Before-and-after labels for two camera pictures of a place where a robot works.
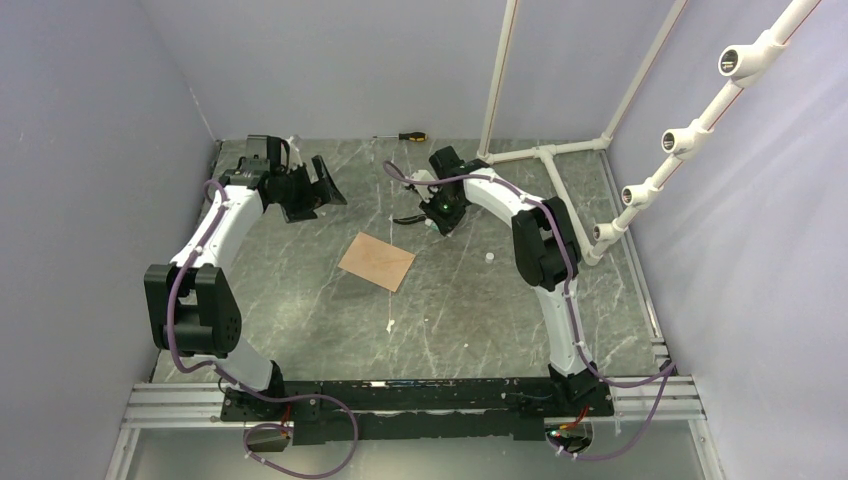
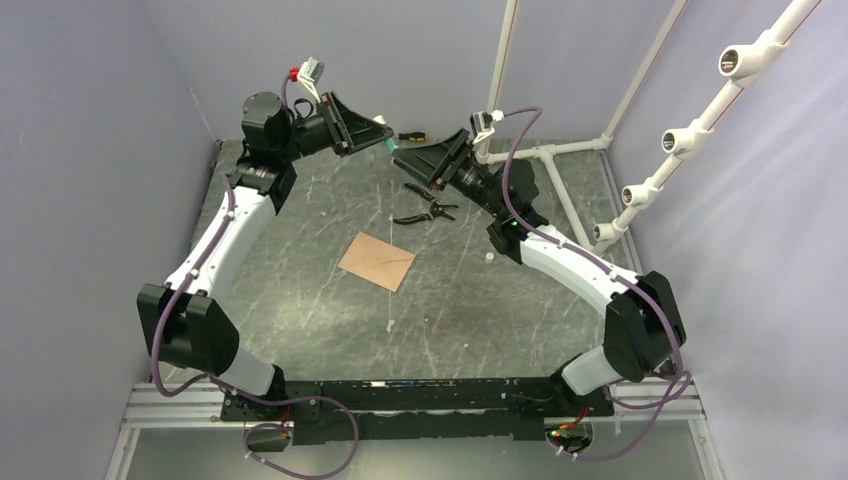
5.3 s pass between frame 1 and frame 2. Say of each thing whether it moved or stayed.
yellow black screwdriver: stayed
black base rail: stayed
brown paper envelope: stayed
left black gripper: moved
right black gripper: moved
